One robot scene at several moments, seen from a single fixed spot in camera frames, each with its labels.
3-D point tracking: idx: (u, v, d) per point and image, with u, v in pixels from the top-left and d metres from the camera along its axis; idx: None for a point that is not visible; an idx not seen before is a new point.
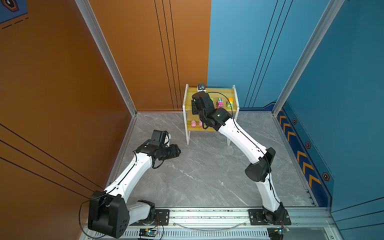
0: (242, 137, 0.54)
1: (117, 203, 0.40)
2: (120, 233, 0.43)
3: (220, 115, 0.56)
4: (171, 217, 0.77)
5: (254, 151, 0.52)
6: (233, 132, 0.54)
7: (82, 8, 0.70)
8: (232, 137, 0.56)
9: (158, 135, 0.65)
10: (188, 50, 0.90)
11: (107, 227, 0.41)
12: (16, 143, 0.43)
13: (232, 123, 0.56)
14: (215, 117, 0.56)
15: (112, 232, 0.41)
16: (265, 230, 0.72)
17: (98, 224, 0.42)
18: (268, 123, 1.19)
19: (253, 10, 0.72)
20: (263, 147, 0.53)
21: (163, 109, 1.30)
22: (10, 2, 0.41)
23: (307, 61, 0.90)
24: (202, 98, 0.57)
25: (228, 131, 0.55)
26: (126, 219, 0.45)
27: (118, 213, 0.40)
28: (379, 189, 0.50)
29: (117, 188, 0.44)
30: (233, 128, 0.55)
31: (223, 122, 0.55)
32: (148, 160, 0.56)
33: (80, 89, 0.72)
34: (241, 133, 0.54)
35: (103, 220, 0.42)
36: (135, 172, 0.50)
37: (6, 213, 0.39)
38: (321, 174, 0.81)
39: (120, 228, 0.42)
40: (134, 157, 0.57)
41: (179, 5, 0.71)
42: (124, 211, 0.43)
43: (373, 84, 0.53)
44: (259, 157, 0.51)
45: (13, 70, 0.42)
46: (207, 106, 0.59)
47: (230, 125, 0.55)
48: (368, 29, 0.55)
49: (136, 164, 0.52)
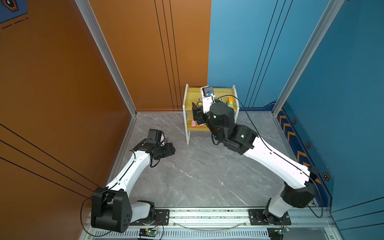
0: (279, 160, 0.43)
1: (120, 197, 0.41)
2: (124, 228, 0.43)
3: (245, 136, 0.45)
4: (171, 217, 0.77)
5: (297, 176, 0.42)
6: (265, 155, 0.44)
7: (82, 8, 0.70)
8: (265, 161, 0.45)
9: (155, 133, 0.67)
10: (188, 50, 0.90)
11: (111, 223, 0.42)
12: (17, 143, 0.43)
13: (261, 142, 0.45)
14: (239, 141, 0.44)
15: (116, 227, 0.41)
16: (265, 230, 0.72)
17: (101, 220, 0.42)
18: (268, 123, 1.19)
19: (253, 10, 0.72)
20: (305, 168, 0.43)
21: (163, 109, 1.30)
22: (9, 2, 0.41)
23: (307, 61, 0.90)
24: (226, 114, 0.43)
25: (260, 155, 0.45)
26: (129, 214, 0.45)
27: (121, 208, 0.41)
28: (378, 188, 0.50)
29: (119, 183, 0.45)
30: (264, 149, 0.44)
31: (251, 145, 0.44)
32: (147, 157, 0.57)
33: (80, 89, 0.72)
34: (275, 154, 0.44)
35: (107, 216, 0.42)
36: (136, 167, 0.51)
37: (6, 213, 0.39)
38: (320, 174, 0.81)
39: (124, 223, 0.43)
40: (133, 154, 0.56)
41: (179, 5, 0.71)
42: (127, 205, 0.43)
43: (373, 83, 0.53)
44: (305, 182, 0.41)
45: (13, 70, 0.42)
46: (229, 125, 0.45)
47: (260, 147, 0.44)
48: (368, 29, 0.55)
49: (135, 161, 0.53)
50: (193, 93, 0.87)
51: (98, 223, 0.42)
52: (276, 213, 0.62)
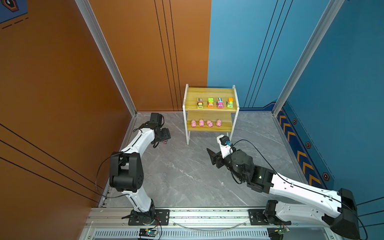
0: (302, 191, 0.46)
1: (135, 156, 0.48)
2: (137, 186, 0.49)
3: (263, 177, 0.52)
4: (171, 217, 0.77)
5: (327, 204, 0.42)
6: (287, 189, 0.48)
7: (82, 8, 0.70)
8: (291, 195, 0.48)
9: (156, 116, 0.75)
10: (188, 50, 0.90)
11: (128, 182, 0.48)
12: (17, 143, 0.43)
13: (279, 177, 0.50)
14: (259, 183, 0.51)
15: (133, 184, 0.49)
16: (265, 230, 0.72)
17: (118, 178, 0.49)
18: (268, 123, 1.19)
19: (253, 10, 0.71)
20: (334, 193, 0.43)
21: (163, 109, 1.30)
22: (10, 2, 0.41)
23: (307, 61, 0.90)
24: (246, 163, 0.50)
25: (282, 190, 0.49)
26: (141, 174, 0.52)
27: (136, 166, 0.48)
28: (378, 188, 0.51)
29: (131, 148, 0.52)
30: (284, 184, 0.49)
31: (270, 184, 0.50)
32: (152, 132, 0.65)
33: (81, 90, 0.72)
34: (297, 186, 0.47)
35: (123, 177, 0.49)
36: (144, 138, 0.59)
37: (6, 213, 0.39)
38: (321, 174, 0.81)
39: (138, 181, 0.50)
40: (139, 130, 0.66)
41: (179, 5, 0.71)
42: (139, 166, 0.50)
43: (373, 83, 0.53)
44: (338, 208, 0.41)
45: (13, 70, 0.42)
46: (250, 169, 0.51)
47: (279, 183, 0.49)
48: (368, 29, 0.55)
49: (142, 134, 0.61)
50: (193, 93, 0.87)
51: (114, 182, 0.49)
52: (283, 218, 0.61)
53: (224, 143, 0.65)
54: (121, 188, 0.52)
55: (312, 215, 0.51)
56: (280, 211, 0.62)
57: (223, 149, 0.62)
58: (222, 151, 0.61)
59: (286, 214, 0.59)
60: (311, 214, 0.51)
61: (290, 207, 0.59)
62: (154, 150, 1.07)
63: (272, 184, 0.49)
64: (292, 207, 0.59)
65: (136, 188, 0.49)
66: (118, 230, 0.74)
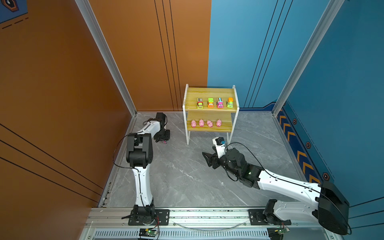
0: (285, 184, 0.50)
1: (148, 135, 0.60)
2: (149, 162, 0.60)
3: (253, 173, 0.57)
4: (171, 217, 0.77)
5: (306, 194, 0.45)
6: (271, 183, 0.52)
7: (82, 8, 0.71)
8: (276, 187, 0.52)
9: (162, 114, 0.89)
10: (188, 49, 0.89)
11: (141, 157, 0.60)
12: (16, 143, 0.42)
13: (266, 173, 0.55)
14: (249, 178, 0.57)
15: (146, 159, 0.60)
16: (265, 230, 0.72)
17: (133, 153, 0.60)
18: (268, 123, 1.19)
19: (252, 10, 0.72)
20: (315, 185, 0.45)
21: (163, 109, 1.30)
22: (10, 2, 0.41)
23: (307, 61, 0.91)
24: (237, 159, 0.56)
25: (268, 183, 0.53)
26: (151, 152, 0.63)
27: (149, 144, 0.60)
28: (378, 188, 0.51)
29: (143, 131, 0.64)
30: (270, 178, 0.53)
31: (257, 178, 0.55)
32: (158, 124, 0.78)
33: (81, 89, 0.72)
34: (281, 180, 0.51)
35: (137, 153, 0.60)
36: (153, 126, 0.71)
37: (6, 213, 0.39)
38: (321, 174, 0.81)
39: (149, 157, 0.61)
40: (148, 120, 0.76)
41: (179, 5, 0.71)
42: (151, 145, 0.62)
43: (373, 83, 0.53)
44: (315, 198, 0.43)
45: (14, 70, 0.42)
46: (241, 165, 0.58)
47: (265, 177, 0.54)
48: (368, 29, 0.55)
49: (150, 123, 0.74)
50: (193, 93, 0.87)
51: (130, 157, 0.60)
52: (280, 216, 0.61)
53: (220, 143, 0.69)
54: (133, 163, 0.61)
55: (303, 211, 0.51)
56: (277, 209, 0.62)
57: (218, 148, 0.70)
58: (217, 150, 0.69)
59: (282, 211, 0.60)
60: (303, 210, 0.52)
61: (287, 205, 0.59)
62: (154, 149, 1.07)
63: (259, 178, 0.55)
64: (288, 205, 0.59)
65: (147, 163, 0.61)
66: (118, 230, 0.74)
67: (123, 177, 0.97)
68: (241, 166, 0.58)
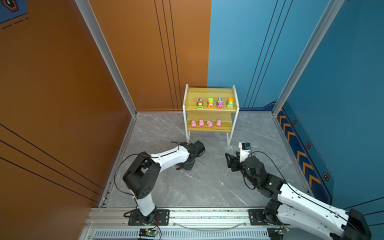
0: (308, 203, 0.48)
1: (156, 167, 0.47)
2: (140, 196, 0.48)
3: (273, 184, 0.56)
4: (171, 217, 0.77)
5: (331, 219, 0.44)
6: (293, 199, 0.51)
7: (82, 8, 0.70)
8: (296, 205, 0.51)
9: (200, 146, 0.75)
10: (188, 49, 0.89)
11: (135, 186, 0.47)
12: (16, 143, 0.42)
13: (289, 187, 0.54)
14: (268, 188, 0.56)
15: (137, 190, 0.47)
16: (265, 230, 0.72)
17: (132, 177, 0.49)
18: (268, 123, 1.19)
19: (252, 10, 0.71)
20: (342, 211, 0.44)
21: (163, 109, 1.30)
22: (9, 2, 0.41)
23: (307, 61, 0.90)
24: (257, 168, 0.56)
25: (288, 199, 0.52)
26: (150, 187, 0.50)
27: (150, 177, 0.46)
28: (377, 188, 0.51)
29: (158, 158, 0.52)
30: (292, 193, 0.52)
31: (278, 191, 0.54)
32: (186, 155, 0.63)
33: (81, 90, 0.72)
34: (305, 198, 0.50)
35: (135, 179, 0.48)
36: (174, 156, 0.57)
37: (6, 212, 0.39)
38: (321, 174, 0.81)
39: (144, 191, 0.48)
40: (177, 146, 0.64)
41: (178, 5, 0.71)
42: (153, 179, 0.49)
43: (373, 84, 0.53)
44: (342, 226, 0.42)
45: (13, 70, 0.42)
46: (261, 174, 0.57)
47: (287, 192, 0.53)
48: (368, 29, 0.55)
49: (176, 151, 0.60)
50: (193, 93, 0.87)
51: (127, 179, 0.49)
52: (283, 219, 0.62)
53: (245, 147, 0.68)
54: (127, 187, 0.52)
55: (318, 228, 0.50)
56: (283, 212, 0.62)
57: (241, 152, 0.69)
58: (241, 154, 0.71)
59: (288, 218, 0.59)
60: (318, 226, 0.51)
61: (295, 213, 0.59)
62: (154, 150, 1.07)
63: (280, 191, 0.54)
64: (297, 214, 0.58)
65: (137, 196, 0.47)
66: (118, 230, 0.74)
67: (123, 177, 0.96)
68: (259, 175, 0.58)
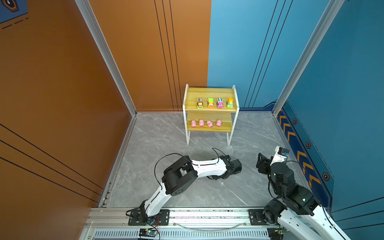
0: (339, 237, 0.44)
1: (194, 175, 0.50)
2: (171, 194, 0.53)
3: (307, 201, 0.49)
4: (171, 217, 0.77)
5: None
6: (323, 226, 0.46)
7: (82, 8, 0.70)
8: (323, 232, 0.47)
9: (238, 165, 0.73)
10: (188, 49, 0.89)
11: (172, 183, 0.53)
12: (17, 143, 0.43)
13: (323, 212, 0.47)
14: (299, 202, 0.48)
15: (173, 189, 0.51)
16: (265, 230, 0.72)
17: (171, 175, 0.54)
18: (268, 123, 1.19)
19: (252, 10, 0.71)
20: None
21: (163, 109, 1.30)
22: (9, 2, 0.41)
23: (307, 61, 0.90)
24: (286, 176, 0.50)
25: (318, 224, 0.47)
26: (184, 189, 0.55)
27: (187, 181, 0.50)
28: (378, 188, 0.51)
29: (198, 166, 0.55)
30: (324, 220, 0.46)
31: (311, 212, 0.47)
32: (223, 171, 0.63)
33: (80, 89, 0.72)
34: (336, 230, 0.45)
35: (173, 177, 0.54)
36: (213, 168, 0.59)
37: (6, 213, 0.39)
38: (321, 174, 0.81)
39: (176, 191, 0.53)
40: (217, 159, 0.64)
41: (178, 5, 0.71)
42: (188, 184, 0.53)
43: (373, 84, 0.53)
44: None
45: (13, 70, 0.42)
46: (288, 183, 0.51)
47: (320, 217, 0.46)
48: (368, 29, 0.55)
49: (215, 164, 0.61)
50: (193, 93, 0.87)
51: (167, 174, 0.55)
52: (281, 223, 0.63)
53: (280, 152, 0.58)
54: (164, 181, 0.57)
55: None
56: (286, 218, 0.62)
57: (274, 156, 0.70)
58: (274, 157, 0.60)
59: (290, 225, 0.60)
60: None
61: (298, 223, 0.59)
62: (154, 149, 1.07)
63: (313, 214, 0.47)
64: (300, 226, 0.58)
65: (171, 193, 0.52)
66: (118, 230, 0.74)
67: (122, 177, 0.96)
68: (287, 184, 0.52)
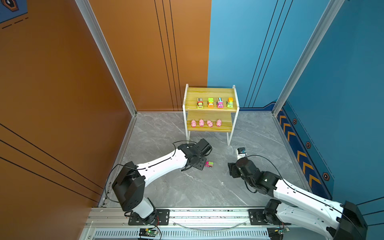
0: (303, 197, 0.49)
1: (140, 183, 0.43)
2: (125, 207, 0.45)
3: (269, 180, 0.57)
4: (171, 217, 0.77)
5: (326, 212, 0.44)
6: (289, 194, 0.51)
7: (81, 7, 0.70)
8: (293, 200, 0.51)
9: (204, 144, 0.64)
10: (188, 49, 0.89)
11: (122, 197, 0.45)
12: (17, 143, 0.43)
13: (284, 183, 0.54)
14: (264, 184, 0.56)
15: (123, 203, 0.44)
16: (265, 230, 0.72)
17: (118, 188, 0.46)
18: (268, 123, 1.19)
19: (252, 11, 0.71)
20: (336, 204, 0.44)
21: (163, 109, 1.30)
22: (9, 2, 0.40)
23: (307, 61, 0.90)
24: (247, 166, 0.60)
25: (284, 194, 0.52)
26: (137, 199, 0.46)
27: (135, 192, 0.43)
28: (377, 188, 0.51)
29: (146, 169, 0.47)
30: (287, 189, 0.52)
31: (274, 187, 0.54)
32: (182, 161, 0.55)
33: (80, 89, 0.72)
34: (299, 192, 0.50)
35: (121, 190, 0.46)
36: (166, 165, 0.51)
37: (6, 213, 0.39)
38: (321, 174, 0.81)
39: (129, 203, 0.45)
40: (172, 151, 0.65)
41: (178, 5, 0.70)
42: (139, 193, 0.45)
43: (373, 84, 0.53)
44: (337, 218, 0.42)
45: (13, 70, 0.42)
46: (252, 173, 0.60)
47: (282, 187, 0.53)
48: (368, 29, 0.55)
49: (170, 158, 0.53)
50: (193, 93, 0.87)
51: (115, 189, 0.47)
52: (282, 218, 0.62)
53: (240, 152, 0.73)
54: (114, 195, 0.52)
55: (316, 224, 0.50)
56: (281, 210, 0.62)
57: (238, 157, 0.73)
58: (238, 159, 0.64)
59: (288, 215, 0.59)
60: (315, 222, 0.51)
61: (293, 210, 0.59)
62: (154, 150, 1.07)
63: (275, 187, 0.54)
64: (294, 211, 0.59)
65: (124, 207, 0.44)
66: (118, 230, 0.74)
67: None
68: (251, 174, 0.60)
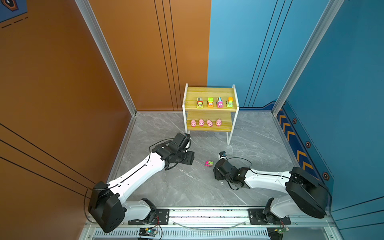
0: (264, 177, 0.55)
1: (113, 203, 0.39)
2: (110, 226, 0.42)
3: (241, 174, 0.64)
4: (171, 217, 0.77)
5: (279, 182, 0.49)
6: (254, 179, 0.58)
7: (81, 7, 0.70)
8: (259, 183, 0.57)
9: (182, 139, 0.61)
10: (188, 49, 0.89)
11: (100, 220, 0.42)
12: (17, 143, 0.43)
13: (251, 172, 0.61)
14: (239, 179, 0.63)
15: (103, 226, 0.41)
16: (265, 230, 0.72)
17: (95, 212, 0.43)
18: (268, 123, 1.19)
19: (252, 10, 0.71)
20: (286, 173, 0.50)
21: (163, 109, 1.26)
22: (9, 2, 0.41)
23: (307, 61, 0.90)
24: (222, 166, 0.68)
25: (252, 180, 0.59)
26: (118, 217, 0.44)
27: (112, 214, 0.40)
28: (377, 188, 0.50)
29: (119, 186, 0.43)
30: (253, 175, 0.59)
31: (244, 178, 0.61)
32: (160, 164, 0.53)
33: (80, 89, 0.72)
34: (261, 174, 0.56)
35: (98, 213, 0.43)
36: (143, 173, 0.48)
37: (6, 213, 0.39)
38: (321, 174, 0.81)
39: (112, 223, 0.42)
40: (147, 157, 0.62)
41: (178, 4, 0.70)
42: (117, 213, 0.42)
43: (373, 84, 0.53)
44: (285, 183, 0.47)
45: (12, 70, 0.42)
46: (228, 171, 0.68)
47: (251, 176, 0.60)
48: (368, 29, 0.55)
49: (146, 165, 0.50)
50: (193, 92, 0.87)
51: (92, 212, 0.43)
52: (276, 214, 0.62)
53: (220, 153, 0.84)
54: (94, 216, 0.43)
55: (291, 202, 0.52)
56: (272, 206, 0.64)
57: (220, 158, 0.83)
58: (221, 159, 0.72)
59: (277, 206, 0.60)
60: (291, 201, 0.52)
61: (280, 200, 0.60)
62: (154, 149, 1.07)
63: (245, 178, 0.61)
64: (281, 200, 0.59)
65: (107, 227, 0.41)
66: (118, 230, 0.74)
67: None
68: (228, 172, 0.68)
